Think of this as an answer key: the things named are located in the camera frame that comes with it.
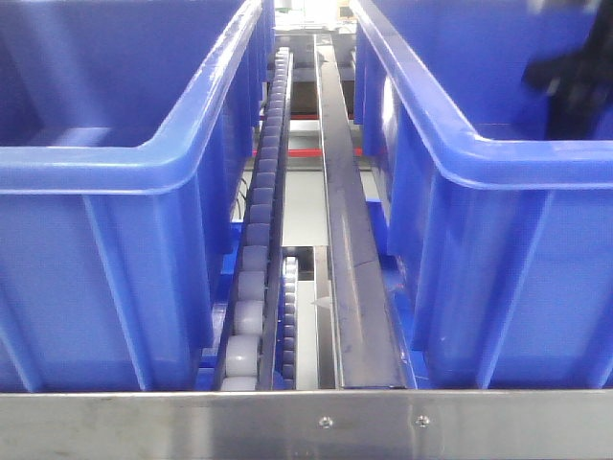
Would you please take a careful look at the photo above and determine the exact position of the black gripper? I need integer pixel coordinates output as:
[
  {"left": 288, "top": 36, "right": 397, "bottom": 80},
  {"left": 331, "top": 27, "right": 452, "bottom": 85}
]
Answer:
[{"left": 522, "top": 1, "right": 612, "bottom": 140}]

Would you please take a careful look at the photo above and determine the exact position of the stainless steel shelf rack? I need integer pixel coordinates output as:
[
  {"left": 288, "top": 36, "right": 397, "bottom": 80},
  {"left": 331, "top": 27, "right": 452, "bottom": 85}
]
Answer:
[{"left": 1, "top": 390, "right": 612, "bottom": 459}]

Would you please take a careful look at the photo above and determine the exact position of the blue plastic bin right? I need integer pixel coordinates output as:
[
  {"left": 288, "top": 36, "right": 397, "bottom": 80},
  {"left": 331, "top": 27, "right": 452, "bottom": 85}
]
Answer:
[{"left": 352, "top": 1, "right": 612, "bottom": 389}]

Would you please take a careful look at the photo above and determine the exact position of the blue plastic bin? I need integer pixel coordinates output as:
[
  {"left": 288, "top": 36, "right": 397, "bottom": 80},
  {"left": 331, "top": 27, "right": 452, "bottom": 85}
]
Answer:
[
  {"left": 352, "top": 1, "right": 612, "bottom": 389},
  {"left": 1, "top": 1, "right": 274, "bottom": 393}
]

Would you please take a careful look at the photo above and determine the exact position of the lower roller track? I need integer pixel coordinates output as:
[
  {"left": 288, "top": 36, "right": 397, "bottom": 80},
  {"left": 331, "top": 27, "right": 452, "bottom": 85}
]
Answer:
[{"left": 282, "top": 256, "right": 299, "bottom": 389}]

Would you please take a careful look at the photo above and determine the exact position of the white roller conveyor track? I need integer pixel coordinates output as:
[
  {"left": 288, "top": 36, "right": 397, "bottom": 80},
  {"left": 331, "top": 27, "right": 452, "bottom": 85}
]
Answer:
[{"left": 214, "top": 47, "right": 293, "bottom": 391}]

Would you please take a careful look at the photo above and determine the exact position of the blue plastic bin left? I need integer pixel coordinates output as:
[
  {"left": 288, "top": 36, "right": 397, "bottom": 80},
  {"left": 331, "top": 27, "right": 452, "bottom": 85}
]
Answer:
[{"left": 1, "top": 1, "right": 274, "bottom": 393}]

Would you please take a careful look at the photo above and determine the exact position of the steel guide rail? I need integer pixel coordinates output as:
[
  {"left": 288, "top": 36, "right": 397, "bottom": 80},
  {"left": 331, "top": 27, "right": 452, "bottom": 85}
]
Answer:
[{"left": 314, "top": 34, "right": 407, "bottom": 389}]

